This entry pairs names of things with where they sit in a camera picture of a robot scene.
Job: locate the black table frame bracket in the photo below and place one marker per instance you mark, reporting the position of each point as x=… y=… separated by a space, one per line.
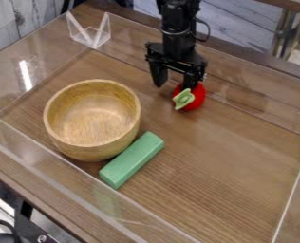
x=27 y=229

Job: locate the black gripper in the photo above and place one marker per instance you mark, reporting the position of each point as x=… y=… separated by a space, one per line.
x=174 y=54

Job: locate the green rectangular block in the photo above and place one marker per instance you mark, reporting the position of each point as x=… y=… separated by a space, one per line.
x=126 y=164

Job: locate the clear acrylic tray wall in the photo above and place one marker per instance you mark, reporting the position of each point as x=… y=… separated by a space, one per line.
x=91 y=210

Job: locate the red plush fruit green stem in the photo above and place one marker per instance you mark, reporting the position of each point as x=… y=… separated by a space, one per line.
x=187 y=99

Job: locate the wooden bowl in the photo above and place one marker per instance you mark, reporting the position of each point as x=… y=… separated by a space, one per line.
x=91 y=119

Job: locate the metal table leg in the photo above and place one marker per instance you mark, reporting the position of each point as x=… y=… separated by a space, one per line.
x=286 y=35

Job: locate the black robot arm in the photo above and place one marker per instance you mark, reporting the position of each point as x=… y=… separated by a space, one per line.
x=178 y=17

